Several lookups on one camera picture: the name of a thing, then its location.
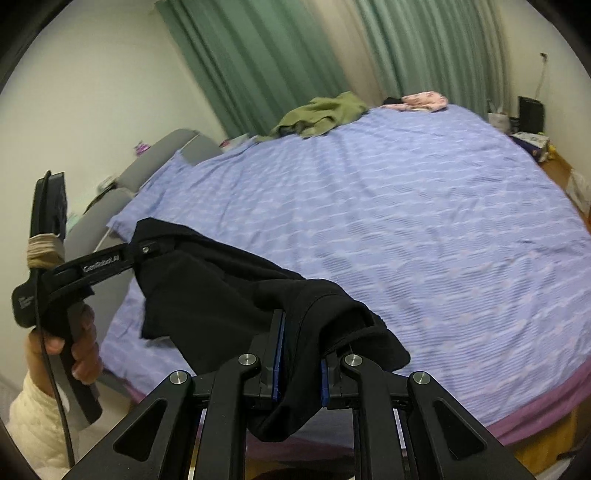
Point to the olive green garment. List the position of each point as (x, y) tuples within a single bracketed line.
[(323, 113)]

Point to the mauve mattress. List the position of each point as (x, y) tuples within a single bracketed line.
[(531, 415)]

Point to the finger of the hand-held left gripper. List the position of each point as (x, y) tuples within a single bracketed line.
[(147, 249)]

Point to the green curtain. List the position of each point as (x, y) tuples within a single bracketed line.
[(429, 46), (254, 55)]

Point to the printed box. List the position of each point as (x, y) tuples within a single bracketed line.
[(531, 143)]

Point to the grey padded headboard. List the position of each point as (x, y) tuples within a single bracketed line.
[(106, 207)]

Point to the dark cloth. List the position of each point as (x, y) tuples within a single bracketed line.
[(392, 100)]

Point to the white box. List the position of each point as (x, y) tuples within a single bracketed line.
[(579, 189)]

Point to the white bag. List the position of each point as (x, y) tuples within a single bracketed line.
[(498, 122)]

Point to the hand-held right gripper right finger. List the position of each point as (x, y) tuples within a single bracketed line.
[(324, 383)]

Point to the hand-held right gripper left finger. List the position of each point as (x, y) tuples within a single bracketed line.
[(278, 350)]

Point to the black appliance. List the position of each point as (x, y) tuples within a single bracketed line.
[(531, 115)]

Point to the pink floral cloth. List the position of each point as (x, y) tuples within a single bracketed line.
[(425, 100)]

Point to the purple striped bed sheet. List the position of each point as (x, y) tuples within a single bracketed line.
[(415, 254)]

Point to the black pants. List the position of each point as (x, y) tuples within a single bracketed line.
[(221, 295)]

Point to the small purple item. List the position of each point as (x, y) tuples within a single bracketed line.
[(141, 147)]

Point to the person's left hand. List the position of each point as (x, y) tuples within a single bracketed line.
[(87, 346)]

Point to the person's left forearm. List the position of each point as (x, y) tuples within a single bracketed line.
[(32, 424)]

